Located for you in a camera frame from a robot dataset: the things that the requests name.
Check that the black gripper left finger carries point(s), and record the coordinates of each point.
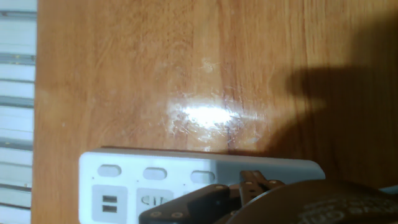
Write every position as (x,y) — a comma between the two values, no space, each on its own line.
(199,202)

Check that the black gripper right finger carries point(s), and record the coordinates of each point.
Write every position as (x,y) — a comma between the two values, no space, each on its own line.
(275,184)

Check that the white power strip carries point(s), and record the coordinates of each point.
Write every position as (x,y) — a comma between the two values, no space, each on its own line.
(124,174)

